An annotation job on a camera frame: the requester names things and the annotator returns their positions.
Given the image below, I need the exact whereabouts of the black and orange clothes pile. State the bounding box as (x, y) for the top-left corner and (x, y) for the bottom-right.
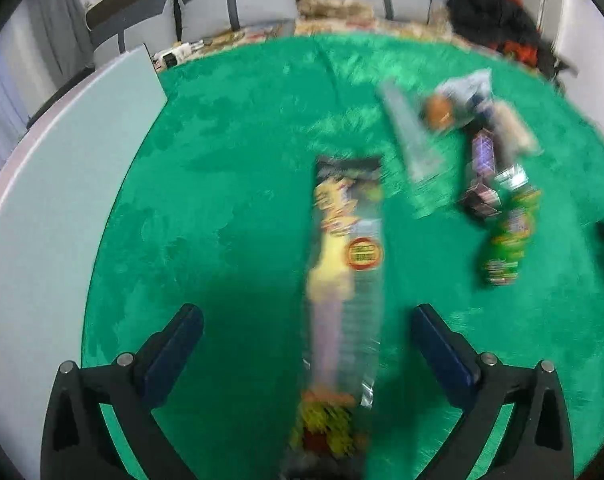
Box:
(447, 0), (578, 80)

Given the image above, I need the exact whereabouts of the small orange bun packet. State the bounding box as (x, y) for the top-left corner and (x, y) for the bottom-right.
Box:
(421, 93), (456, 132)

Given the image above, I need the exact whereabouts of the folded beige cloth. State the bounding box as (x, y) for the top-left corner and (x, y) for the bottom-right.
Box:
(296, 0), (375, 20)

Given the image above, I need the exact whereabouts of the green sausage snack packet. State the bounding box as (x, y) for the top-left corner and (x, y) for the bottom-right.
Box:
(480, 184), (541, 286)

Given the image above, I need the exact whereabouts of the white cardboard box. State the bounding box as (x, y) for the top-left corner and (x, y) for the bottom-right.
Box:
(0, 47), (166, 479)

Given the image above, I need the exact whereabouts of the green patterned cloth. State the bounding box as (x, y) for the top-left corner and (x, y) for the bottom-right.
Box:
(82, 34), (604, 479)

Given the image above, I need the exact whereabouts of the snickers chocolate bar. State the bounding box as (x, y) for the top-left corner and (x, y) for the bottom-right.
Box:
(461, 128), (502, 220)

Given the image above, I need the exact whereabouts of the beige wafer packet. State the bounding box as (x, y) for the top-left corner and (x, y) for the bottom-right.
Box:
(494, 100), (542, 156)

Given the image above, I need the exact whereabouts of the black yellow snack bag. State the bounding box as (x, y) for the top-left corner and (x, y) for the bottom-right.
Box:
(279, 156), (384, 479)

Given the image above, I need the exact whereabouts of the clear long stick packet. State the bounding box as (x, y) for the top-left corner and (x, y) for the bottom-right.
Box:
(379, 79), (442, 184)

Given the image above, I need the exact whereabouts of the white triangular snack packet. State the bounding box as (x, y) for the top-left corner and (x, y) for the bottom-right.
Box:
(434, 68), (495, 127)

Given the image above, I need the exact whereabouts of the left grey pillow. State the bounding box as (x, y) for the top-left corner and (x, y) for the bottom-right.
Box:
(88, 0), (177, 67)

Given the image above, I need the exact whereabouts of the white power strip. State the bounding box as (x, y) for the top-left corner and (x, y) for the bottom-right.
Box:
(152, 41), (204, 70)

